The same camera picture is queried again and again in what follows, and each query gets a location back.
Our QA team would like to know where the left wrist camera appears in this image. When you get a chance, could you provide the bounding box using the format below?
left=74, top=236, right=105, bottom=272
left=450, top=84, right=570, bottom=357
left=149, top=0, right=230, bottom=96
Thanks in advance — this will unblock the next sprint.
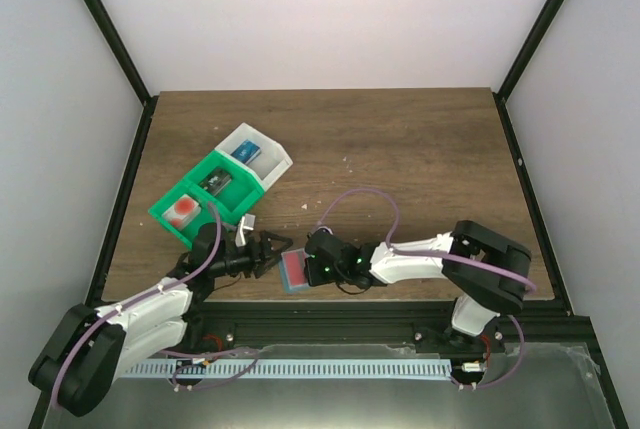
left=234, top=213, right=256, bottom=247

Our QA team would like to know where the white plastic bin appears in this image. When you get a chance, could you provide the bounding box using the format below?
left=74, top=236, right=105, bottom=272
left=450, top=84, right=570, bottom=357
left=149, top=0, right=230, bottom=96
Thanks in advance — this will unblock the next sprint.
left=215, top=123, right=293, bottom=191

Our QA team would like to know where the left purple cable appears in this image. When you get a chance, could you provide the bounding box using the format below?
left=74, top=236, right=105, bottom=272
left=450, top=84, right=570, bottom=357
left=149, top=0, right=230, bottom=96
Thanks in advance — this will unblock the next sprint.
left=49, top=202, right=236, bottom=413

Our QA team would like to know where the black frame post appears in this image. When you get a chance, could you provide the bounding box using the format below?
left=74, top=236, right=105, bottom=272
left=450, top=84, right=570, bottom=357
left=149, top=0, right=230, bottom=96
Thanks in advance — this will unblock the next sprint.
left=53, top=0, right=153, bottom=105
left=497, top=0, right=596, bottom=100

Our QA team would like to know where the red white card stack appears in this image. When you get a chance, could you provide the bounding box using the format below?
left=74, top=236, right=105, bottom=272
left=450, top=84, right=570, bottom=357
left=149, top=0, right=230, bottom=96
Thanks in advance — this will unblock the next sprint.
left=162, top=194, right=201, bottom=231

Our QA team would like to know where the blue VIP card stack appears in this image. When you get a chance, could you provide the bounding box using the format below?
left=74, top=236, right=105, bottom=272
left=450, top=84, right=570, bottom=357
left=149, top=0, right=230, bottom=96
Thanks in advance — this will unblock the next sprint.
left=231, top=139, right=261, bottom=165

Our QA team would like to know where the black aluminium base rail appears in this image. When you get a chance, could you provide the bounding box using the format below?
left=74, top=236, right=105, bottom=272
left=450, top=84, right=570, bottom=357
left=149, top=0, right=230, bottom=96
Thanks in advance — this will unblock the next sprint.
left=171, top=301, right=595, bottom=357

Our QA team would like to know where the black card stack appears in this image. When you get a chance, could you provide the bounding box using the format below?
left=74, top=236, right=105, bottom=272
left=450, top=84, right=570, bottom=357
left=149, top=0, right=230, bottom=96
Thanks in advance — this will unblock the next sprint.
left=199, top=167, right=232, bottom=196

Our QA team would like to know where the light blue cable duct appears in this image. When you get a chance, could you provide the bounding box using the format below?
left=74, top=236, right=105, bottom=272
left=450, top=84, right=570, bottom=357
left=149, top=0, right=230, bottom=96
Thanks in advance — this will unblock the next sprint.
left=123, top=359, right=452, bottom=381

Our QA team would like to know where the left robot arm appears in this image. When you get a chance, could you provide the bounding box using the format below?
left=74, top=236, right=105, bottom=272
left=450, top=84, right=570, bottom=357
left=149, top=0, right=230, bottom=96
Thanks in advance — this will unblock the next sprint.
left=28, top=223, right=292, bottom=417

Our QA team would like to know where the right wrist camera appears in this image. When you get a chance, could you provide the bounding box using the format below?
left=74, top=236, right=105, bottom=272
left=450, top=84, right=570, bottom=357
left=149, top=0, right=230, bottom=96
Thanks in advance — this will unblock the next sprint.
left=311, top=225, right=333, bottom=234

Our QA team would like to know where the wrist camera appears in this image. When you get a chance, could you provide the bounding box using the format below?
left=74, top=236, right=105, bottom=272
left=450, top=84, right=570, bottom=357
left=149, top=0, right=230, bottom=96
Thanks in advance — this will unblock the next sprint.
left=311, top=225, right=333, bottom=234
left=234, top=213, right=256, bottom=247

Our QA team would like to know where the right black frame post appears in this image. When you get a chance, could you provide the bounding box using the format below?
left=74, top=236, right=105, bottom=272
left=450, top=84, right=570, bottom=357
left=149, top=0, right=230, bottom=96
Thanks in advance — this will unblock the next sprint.
left=497, top=0, right=596, bottom=100

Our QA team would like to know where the left black frame post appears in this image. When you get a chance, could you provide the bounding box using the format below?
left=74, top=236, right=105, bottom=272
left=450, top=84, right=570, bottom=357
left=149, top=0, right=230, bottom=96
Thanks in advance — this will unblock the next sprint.
left=53, top=0, right=153, bottom=105

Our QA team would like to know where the blue leather card holder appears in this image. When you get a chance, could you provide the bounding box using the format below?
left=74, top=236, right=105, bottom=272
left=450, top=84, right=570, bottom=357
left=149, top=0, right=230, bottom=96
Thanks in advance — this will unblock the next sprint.
left=279, top=249, right=310, bottom=294

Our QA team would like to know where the green plastic bin front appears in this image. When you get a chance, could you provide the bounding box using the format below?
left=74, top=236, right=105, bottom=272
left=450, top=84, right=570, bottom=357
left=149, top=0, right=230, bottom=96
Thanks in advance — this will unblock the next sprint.
left=148, top=181, right=236, bottom=248

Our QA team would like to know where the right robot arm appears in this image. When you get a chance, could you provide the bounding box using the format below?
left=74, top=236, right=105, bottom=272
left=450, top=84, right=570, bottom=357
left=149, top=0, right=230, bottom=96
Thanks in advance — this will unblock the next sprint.
left=304, top=220, right=536, bottom=337

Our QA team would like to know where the green plastic bin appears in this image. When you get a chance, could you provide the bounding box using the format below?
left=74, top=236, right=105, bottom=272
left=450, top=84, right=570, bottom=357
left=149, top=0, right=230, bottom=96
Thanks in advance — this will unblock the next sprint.
left=182, top=151, right=265, bottom=224
left=148, top=181, right=236, bottom=248

